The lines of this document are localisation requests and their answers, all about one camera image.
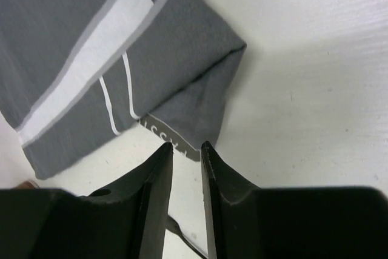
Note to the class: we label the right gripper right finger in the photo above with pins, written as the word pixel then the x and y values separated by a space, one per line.
pixel 246 221

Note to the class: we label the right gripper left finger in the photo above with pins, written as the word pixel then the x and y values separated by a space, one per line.
pixel 124 219

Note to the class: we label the black fork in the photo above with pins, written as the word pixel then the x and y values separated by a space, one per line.
pixel 173 227

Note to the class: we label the steel cup with brown band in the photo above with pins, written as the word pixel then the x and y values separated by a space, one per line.
pixel 27 185

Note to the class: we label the grey striped placemat cloth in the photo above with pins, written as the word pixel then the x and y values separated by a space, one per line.
pixel 77 73

